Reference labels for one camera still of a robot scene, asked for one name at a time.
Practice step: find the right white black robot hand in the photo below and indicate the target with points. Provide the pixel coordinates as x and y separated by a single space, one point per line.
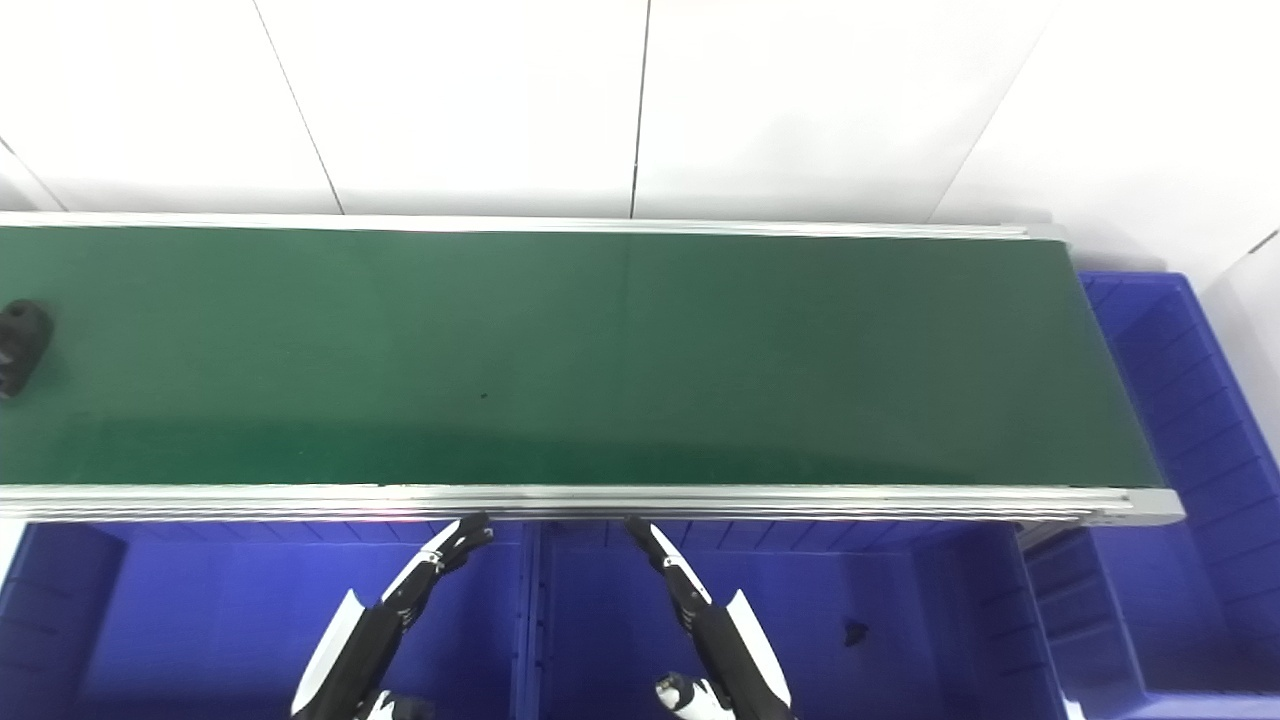
740 660

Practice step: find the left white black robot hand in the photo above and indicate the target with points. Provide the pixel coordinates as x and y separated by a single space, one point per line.
345 650

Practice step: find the black flanged machine part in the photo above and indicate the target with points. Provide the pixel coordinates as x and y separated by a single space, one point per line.
22 345

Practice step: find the small black part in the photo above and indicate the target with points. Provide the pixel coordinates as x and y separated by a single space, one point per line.
855 633

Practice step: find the blue plastic bin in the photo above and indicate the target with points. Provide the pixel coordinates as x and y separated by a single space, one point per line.
1180 450
200 620
900 600

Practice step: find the green conveyor belt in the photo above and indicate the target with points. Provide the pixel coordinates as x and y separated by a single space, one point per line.
600 350
600 500

